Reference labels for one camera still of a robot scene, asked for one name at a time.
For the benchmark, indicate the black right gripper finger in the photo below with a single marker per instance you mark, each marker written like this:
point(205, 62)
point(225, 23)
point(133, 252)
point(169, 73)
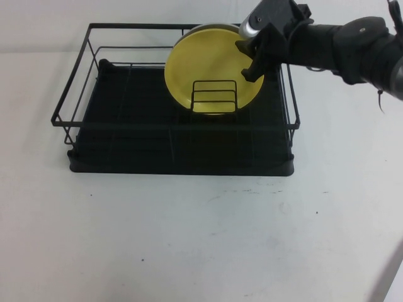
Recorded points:
point(256, 67)
point(247, 45)

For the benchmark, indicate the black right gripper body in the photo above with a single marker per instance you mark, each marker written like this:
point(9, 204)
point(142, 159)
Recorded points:
point(292, 44)

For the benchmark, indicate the yellow round plate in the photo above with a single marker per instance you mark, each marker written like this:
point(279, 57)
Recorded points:
point(204, 56)

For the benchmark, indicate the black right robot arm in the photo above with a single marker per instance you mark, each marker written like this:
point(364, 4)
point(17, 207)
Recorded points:
point(346, 47)

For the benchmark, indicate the black plastic drip tray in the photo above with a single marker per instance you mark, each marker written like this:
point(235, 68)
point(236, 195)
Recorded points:
point(157, 163)

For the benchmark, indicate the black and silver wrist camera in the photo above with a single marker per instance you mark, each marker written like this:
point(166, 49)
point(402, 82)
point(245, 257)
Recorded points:
point(270, 9)

